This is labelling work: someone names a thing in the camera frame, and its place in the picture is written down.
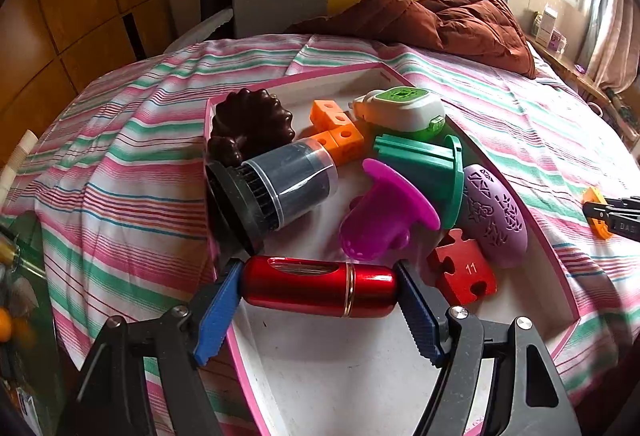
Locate wooden wardrobe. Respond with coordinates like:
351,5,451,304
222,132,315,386
0,0,211,167

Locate pink curtain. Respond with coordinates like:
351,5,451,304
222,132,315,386
580,0,640,92

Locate wooden shelf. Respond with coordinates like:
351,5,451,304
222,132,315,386
527,36,640,147

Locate striped bedsheet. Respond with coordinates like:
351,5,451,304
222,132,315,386
0,34,640,436

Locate white pillow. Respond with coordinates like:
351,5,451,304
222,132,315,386
530,54,566,84

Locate white green plastic device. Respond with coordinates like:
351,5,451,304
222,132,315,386
352,86,447,141

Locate red puzzle piece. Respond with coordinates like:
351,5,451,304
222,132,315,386
427,229,498,304

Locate white textured cushion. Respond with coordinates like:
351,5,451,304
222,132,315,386
165,6,236,52

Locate yellow orange plastic object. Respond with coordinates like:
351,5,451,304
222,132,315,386
581,186,615,237

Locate orange linked cubes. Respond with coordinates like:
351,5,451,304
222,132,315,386
302,100,365,165

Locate magenta plastic funnel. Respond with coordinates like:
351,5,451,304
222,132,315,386
339,158,441,262

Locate black grey cylindrical jar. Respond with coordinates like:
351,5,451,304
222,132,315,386
205,139,340,254

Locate red metallic capsule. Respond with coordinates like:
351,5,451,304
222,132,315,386
241,256,397,319

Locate dark brown fluted mold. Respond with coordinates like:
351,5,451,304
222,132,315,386
207,88,297,167

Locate white carton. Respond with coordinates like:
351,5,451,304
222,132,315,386
540,5,560,42

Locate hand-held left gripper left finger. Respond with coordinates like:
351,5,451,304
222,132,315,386
57,259,245,436

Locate stack of paper cups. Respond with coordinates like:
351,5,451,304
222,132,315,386
0,129,40,189

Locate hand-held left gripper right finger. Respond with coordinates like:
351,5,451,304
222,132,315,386
392,261,583,436

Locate green plastic flanged part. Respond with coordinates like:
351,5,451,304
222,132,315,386
372,133,465,229

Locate white tray with pink rim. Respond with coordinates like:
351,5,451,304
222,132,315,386
202,61,581,436

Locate green glass round table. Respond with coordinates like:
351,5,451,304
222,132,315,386
0,211,68,436

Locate purple patterned egg shell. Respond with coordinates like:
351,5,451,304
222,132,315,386
457,163,529,267

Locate brown duvet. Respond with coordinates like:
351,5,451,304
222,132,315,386
285,0,538,78

